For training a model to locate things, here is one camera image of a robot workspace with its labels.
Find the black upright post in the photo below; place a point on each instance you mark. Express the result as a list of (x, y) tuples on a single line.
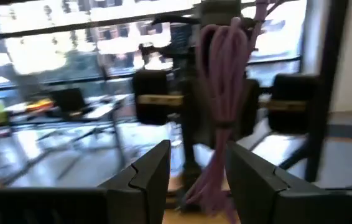
[(326, 93)]

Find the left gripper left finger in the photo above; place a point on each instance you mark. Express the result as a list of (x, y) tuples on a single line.
[(145, 193)]

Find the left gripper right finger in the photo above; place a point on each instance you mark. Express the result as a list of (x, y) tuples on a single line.
[(257, 193)]

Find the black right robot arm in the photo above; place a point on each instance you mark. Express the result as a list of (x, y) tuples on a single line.
[(151, 87)]

